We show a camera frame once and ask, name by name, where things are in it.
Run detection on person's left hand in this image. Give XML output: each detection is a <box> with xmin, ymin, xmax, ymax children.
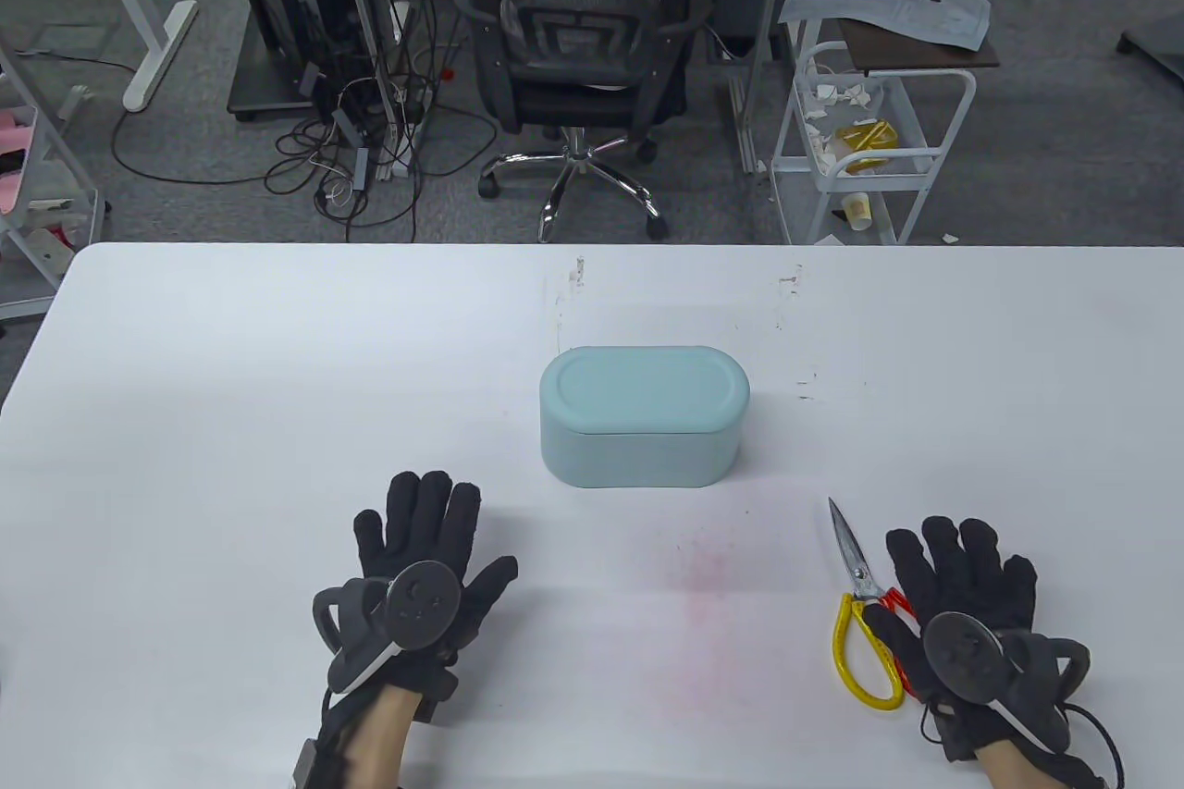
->
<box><xmin>313</xmin><ymin>471</ymin><xmax>519</xmax><ymax>723</ymax></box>

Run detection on person's right hand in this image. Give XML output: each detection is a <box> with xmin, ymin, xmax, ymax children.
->
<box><xmin>865</xmin><ymin>516</ymin><xmax>1092</xmax><ymax>764</ymax></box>

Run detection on yellow red handled scissors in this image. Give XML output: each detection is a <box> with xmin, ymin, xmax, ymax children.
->
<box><xmin>828</xmin><ymin>497</ymin><xmax>921</xmax><ymax>711</ymax></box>

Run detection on light blue lidded bin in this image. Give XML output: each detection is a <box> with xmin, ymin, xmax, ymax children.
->
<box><xmin>539</xmin><ymin>346</ymin><xmax>752</xmax><ymax>488</ymax></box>

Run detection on grey left hand controller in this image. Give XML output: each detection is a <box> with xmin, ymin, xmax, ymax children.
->
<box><xmin>313</xmin><ymin>561</ymin><xmax>462</xmax><ymax>696</ymax></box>

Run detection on grey hand controller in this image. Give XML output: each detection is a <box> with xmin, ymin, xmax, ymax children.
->
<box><xmin>313</xmin><ymin>561</ymin><xmax>462</xmax><ymax>696</ymax></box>
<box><xmin>923</xmin><ymin>611</ymin><xmax>1092</xmax><ymax>753</ymax></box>

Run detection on grey right hand controller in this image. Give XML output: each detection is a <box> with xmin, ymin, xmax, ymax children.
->
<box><xmin>923</xmin><ymin>611</ymin><xmax>1092</xmax><ymax>753</ymax></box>

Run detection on black left wrist sensor box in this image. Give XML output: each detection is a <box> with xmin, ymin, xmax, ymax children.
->
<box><xmin>294</xmin><ymin>738</ymin><xmax>339</xmax><ymax>789</ymax></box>

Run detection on white rolling cart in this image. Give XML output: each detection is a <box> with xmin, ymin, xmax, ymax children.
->
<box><xmin>770</xmin><ymin>42</ymin><xmax>978</xmax><ymax>246</ymax></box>

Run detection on yellow packet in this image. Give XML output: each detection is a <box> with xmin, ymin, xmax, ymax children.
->
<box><xmin>835</xmin><ymin>118</ymin><xmax>900</xmax><ymax>175</ymax></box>

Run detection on black mesh office chair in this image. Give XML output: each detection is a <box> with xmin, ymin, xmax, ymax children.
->
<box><xmin>451</xmin><ymin>0</ymin><xmax>718</xmax><ymax>242</ymax></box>

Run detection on white shelf rack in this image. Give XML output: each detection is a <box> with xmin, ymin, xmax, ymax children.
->
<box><xmin>0</xmin><ymin>40</ymin><xmax>107</xmax><ymax>323</ymax></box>

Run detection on black wheeled platform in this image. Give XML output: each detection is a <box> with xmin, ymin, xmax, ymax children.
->
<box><xmin>228</xmin><ymin>40</ymin><xmax>320</xmax><ymax>122</ymax></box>

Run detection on pile of white paper scraps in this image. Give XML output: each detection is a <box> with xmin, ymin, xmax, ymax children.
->
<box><xmin>797</xmin><ymin>81</ymin><xmax>884</xmax><ymax>170</ymax></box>

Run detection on brown board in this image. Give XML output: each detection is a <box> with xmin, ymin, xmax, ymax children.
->
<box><xmin>837</xmin><ymin>17</ymin><xmax>1002</xmax><ymax>73</ymax></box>

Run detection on pink tray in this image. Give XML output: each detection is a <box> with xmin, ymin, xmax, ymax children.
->
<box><xmin>0</xmin><ymin>106</ymin><xmax>40</xmax><ymax>216</ymax></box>

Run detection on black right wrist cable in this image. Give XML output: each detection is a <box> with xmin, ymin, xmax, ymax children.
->
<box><xmin>1064</xmin><ymin>704</ymin><xmax>1129</xmax><ymax>789</ymax></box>

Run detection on tangle of black cables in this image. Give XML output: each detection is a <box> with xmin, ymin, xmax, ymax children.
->
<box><xmin>111</xmin><ymin>0</ymin><xmax>500</xmax><ymax>244</ymax></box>

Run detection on white metal post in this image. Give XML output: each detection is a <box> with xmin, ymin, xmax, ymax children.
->
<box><xmin>328</xmin><ymin>0</ymin><xmax>410</xmax><ymax>184</ymax></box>

